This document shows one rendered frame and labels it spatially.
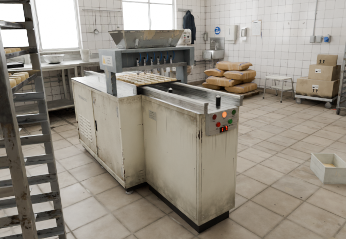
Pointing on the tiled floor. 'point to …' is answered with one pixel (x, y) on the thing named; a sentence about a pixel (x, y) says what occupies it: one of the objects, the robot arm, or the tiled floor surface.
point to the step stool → (279, 85)
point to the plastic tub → (328, 168)
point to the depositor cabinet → (112, 130)
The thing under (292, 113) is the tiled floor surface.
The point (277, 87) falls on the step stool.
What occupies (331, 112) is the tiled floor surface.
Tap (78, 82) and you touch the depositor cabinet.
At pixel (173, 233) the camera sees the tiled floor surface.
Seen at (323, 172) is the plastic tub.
